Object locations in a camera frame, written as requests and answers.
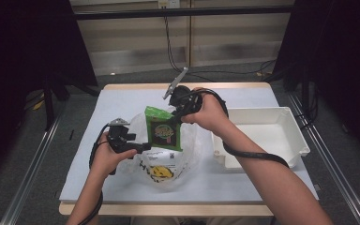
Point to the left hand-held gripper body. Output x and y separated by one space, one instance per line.
118 137

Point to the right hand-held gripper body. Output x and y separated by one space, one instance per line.
186 100

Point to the green seaweed snack packet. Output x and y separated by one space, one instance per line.
164 134

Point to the clear plastic bag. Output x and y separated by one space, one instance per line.
190 146

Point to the person's left hand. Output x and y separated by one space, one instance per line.
106 159

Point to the person's right hand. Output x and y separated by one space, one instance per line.
212 112

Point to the white packet with yellow print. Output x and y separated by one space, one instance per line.
161 170

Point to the wooden table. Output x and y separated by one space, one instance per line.
184 210

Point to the black stand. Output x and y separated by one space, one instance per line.
306 93
48 106

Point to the yellow tape piece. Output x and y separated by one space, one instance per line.
38 105

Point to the black horizontal bar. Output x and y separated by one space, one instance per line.
184 12

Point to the white plastic bin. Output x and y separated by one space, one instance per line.
272 134

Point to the black curtain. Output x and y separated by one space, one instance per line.
340 62
18 62

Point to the white wall outlet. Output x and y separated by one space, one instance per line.
168 3

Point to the metal floor rail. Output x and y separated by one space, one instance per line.
334 172
28 178

